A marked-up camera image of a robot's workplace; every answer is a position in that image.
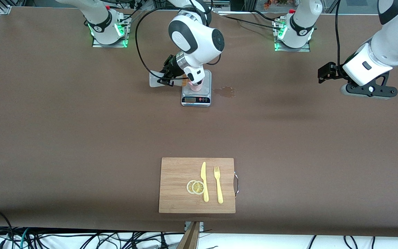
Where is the black base cable bundle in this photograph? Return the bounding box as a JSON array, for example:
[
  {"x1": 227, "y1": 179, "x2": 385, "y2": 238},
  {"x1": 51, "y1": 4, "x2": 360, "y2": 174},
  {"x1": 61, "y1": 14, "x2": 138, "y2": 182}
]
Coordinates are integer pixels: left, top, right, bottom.
[{"x1": 114, "y1": 0, "x2": 146, "y2": 26}]

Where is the grey power strip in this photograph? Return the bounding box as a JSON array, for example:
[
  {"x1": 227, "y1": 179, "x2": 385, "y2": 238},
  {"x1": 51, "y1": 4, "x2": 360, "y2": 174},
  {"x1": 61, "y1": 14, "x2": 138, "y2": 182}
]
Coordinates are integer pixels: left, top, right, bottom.
[{"x1": 179, "y1": 0, "x2": 231, "y2": 11}]

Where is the pink plastic cup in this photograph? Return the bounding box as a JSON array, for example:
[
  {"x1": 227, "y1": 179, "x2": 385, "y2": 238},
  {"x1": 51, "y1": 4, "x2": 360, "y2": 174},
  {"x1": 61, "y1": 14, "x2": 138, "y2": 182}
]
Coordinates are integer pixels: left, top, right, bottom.
[{"x1": 189, "y1": 79, "x2": 205, "y2": 92}]

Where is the translucent sauce bottle orange cap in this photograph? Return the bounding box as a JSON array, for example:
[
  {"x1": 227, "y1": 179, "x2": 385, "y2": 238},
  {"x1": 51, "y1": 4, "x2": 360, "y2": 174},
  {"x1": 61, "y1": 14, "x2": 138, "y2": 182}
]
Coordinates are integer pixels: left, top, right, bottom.
[{"x1": 150, "y1": 70, "x2": 190, "y2": 87}]

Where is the teal floor cable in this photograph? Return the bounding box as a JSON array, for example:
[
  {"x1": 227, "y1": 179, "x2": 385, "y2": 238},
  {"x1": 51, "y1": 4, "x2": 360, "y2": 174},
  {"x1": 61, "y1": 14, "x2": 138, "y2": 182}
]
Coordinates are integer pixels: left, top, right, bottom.
[{"x1": 9, "y1": 228, "x2": 30, "y2": 249}]

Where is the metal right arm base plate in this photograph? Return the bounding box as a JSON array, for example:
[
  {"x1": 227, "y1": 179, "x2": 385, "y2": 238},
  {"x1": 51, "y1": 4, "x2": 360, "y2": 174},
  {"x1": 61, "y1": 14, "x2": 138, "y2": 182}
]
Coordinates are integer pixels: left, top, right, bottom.
[{"x1": 92, "y1": 16, "x2": 130, "y2": 48}]

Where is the silver digital kitchen scale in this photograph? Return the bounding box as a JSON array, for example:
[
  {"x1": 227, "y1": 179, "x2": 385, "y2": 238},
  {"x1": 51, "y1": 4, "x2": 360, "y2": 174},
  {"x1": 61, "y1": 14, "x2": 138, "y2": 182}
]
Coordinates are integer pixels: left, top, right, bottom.
[{"x1": 181, "y1": 69, "x2": 212, "y2": 107}]

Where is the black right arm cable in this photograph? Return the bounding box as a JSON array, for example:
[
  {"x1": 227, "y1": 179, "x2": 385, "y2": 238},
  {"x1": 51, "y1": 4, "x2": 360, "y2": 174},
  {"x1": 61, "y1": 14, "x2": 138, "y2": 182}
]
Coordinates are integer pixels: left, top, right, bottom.
[{"x1": 135, "y1": 0, "x2": 222, "y2": 82}]

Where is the yellow plastic knife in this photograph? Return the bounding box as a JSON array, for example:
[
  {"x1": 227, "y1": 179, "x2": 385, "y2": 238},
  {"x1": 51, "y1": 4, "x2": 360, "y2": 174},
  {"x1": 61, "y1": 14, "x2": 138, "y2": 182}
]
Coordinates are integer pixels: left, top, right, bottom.
[{"x1": 201, "y1": 162, "x2": 209, "y2": 203}]

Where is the brown sauce spill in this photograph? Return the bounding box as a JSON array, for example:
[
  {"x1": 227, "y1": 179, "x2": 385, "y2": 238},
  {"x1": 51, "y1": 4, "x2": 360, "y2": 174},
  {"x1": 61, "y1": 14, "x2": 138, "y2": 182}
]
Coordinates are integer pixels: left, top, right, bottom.
[{"x1": 214, "y1": 86, "x2": 236, "y2": 98}]

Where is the bamboo cutting board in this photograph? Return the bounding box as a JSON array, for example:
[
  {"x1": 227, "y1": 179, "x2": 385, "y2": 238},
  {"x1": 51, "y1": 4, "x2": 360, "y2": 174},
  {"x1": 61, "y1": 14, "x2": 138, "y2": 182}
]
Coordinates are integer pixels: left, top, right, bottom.
[{"x1": 159, "y1": 157, "x2": 236, "y2": 214}]

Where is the black cable on table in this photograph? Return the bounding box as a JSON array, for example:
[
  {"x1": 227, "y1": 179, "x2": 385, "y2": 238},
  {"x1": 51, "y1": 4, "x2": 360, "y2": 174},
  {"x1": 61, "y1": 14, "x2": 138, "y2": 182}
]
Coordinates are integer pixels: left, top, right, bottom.
[{"x1": 216, "y1": 10, "x2": 282, "y2": 30}]

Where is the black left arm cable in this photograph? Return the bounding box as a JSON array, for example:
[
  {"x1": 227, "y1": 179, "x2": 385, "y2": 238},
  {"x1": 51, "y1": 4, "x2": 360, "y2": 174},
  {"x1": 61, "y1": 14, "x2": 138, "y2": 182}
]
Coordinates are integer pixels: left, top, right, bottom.
[{"x1": 334, "y1": 0, "x2": 342, "y2": 71}]

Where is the yellow plastic fork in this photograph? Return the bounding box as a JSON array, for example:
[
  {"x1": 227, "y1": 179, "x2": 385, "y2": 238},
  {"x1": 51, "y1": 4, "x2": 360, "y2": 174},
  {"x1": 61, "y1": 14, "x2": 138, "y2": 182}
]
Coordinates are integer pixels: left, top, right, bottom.
[{"x1": 214, "y1": 166, "x2": 224, "y2": 204}]

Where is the metal stand bracket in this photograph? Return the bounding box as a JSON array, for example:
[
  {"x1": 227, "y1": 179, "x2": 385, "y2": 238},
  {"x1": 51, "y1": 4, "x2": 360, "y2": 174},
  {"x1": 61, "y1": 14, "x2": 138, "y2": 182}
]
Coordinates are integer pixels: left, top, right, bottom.
[{"x1": 184, "y1": 221, "x2": 205, "y2": 231}]

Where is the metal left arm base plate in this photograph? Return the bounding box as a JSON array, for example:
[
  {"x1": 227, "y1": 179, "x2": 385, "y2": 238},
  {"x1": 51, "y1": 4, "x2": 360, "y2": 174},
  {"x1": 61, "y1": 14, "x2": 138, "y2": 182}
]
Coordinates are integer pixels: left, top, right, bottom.
[{"x1": 273, "y1": 19, "x2": 311, "y2": 52}]

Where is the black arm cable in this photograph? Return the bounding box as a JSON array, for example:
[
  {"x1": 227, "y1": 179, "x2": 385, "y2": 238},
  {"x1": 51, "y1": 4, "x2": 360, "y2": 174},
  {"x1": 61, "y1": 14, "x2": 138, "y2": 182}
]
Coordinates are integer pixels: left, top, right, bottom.
[
  {"x1": 135, "y1": 0, "x2": 222, "y2": 82},
  {"x1": 334, "y1": 0, "x2": 342, "y2": 71}
]

